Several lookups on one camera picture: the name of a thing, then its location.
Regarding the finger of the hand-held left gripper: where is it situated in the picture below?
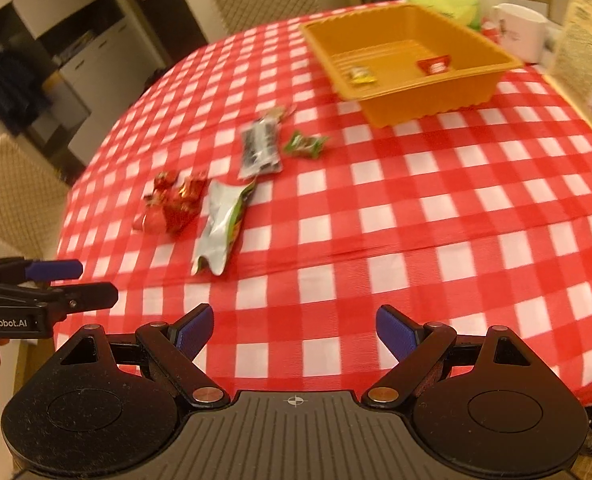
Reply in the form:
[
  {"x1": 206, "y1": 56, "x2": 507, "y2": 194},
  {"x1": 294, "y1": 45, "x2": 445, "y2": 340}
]
[
  {"x1": 0, "y1": 258, "x2": 84, "y2": 286},
  {"x1": 0, "y1": 282, "x2": 120, "y2": 312}
]

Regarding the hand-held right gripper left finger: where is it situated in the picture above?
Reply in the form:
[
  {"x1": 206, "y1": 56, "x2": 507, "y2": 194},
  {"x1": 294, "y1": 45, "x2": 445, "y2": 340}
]
[{"x1": 56, "y1": 304, "x2": 231, "y2": 408}]

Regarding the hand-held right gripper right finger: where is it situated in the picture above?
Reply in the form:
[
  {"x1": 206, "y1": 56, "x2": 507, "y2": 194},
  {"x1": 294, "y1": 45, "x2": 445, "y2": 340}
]
[{"x1": 363, "y1": 305, "x2": 536, "y2": 405}]

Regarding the black and silver snack packet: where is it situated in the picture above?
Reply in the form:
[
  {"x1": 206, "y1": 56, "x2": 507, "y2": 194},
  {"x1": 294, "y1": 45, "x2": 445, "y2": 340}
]
[{"x1": 239, "y1": 117, "x2": 283, "y2": 180}]

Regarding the orange plastic tray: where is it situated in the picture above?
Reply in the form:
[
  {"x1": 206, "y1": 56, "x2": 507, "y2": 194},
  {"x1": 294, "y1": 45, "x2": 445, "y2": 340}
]
[{"x1": 300, "y1": 3, "x2": 524, "y2": 129}]

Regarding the silver and green snack packet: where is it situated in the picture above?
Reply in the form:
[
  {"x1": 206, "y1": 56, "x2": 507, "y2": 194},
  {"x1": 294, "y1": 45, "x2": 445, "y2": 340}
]
[{"x1": 191, "y1": 178, "x2": 257, "y2": 276}]

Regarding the red checked tablecloth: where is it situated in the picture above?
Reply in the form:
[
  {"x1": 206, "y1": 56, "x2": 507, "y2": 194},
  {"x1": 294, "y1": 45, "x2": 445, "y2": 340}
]
[{"x1": 53, "y1": 0, "x2": 592, "y2": 407}]

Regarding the dark cloth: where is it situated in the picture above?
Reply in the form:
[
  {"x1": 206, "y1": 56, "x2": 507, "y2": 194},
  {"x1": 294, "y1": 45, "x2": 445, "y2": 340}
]
[{"x1": 0, "y1": 49, "x2": 53, "y2": 137}]

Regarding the green wrapped candy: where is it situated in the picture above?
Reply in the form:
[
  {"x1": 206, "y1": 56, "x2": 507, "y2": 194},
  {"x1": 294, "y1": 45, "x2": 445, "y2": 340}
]
[{"x1": 283, "y1": 130, "x2": 330, "y2": 160}]

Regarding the brown wrapped candy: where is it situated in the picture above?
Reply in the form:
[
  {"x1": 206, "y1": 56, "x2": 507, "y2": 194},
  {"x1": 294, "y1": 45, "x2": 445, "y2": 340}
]
[{"x1": 265, "y1": 104, "x2": 297, "y2": 124}]

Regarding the white cabinet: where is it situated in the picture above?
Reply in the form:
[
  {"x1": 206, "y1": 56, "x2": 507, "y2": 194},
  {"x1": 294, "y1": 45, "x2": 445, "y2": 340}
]
[{"x1": 0, "y1": 0, "x2": 177, "y2": 172}]

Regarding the small yellow wrapped candy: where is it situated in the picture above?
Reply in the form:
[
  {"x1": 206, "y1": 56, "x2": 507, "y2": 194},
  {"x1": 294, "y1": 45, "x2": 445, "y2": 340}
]
[{"x1": 347, "y1": 66, "x2": 377, "y2": 86}]

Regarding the small red snack packet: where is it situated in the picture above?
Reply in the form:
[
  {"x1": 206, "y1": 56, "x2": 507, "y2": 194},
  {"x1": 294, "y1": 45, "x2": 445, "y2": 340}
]
[{"x1": 417, "y1": 54, "x2": 452, "y2": 75}]

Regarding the white printed mug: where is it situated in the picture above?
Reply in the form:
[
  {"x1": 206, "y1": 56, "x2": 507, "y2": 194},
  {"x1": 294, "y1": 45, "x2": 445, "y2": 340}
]
[{"x1": 490, "y1": 3, "x2": 550, "y2": 64}]

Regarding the yellow printed box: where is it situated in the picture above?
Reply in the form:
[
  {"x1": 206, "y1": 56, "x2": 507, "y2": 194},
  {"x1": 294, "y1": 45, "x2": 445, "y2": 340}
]
[{"x1": 544, "y1": 0, "x2": 592, "y2": 157}]

